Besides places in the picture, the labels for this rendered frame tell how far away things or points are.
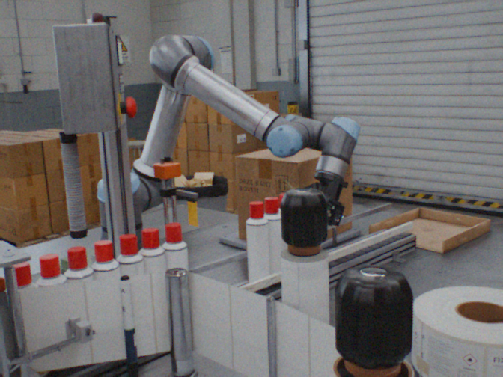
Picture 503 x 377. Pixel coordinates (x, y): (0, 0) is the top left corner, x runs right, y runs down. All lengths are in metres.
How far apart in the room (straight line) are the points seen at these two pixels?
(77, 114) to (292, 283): 0.48
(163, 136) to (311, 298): 0.81
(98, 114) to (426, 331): 0.65
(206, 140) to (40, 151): 1.46
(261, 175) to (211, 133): 3.43
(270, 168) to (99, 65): 0.78
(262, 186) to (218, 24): 5.65
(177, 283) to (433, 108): 4.80
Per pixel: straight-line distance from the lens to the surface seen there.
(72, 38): 1.07
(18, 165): 4.58
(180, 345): 0.99
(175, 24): 7.86
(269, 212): 1.34
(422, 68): 5.62
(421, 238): 1.90
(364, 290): 0.59
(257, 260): 1.33
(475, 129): 5.47
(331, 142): 1.46
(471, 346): 0.84
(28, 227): 4.68
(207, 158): 5.22
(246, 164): 1.75
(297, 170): 1.64
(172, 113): 1.64
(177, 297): 0.95
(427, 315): 0.90
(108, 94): 1.06
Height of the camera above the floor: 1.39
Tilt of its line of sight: 13 degrees down
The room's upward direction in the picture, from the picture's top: 2 degrees counter-clockwise
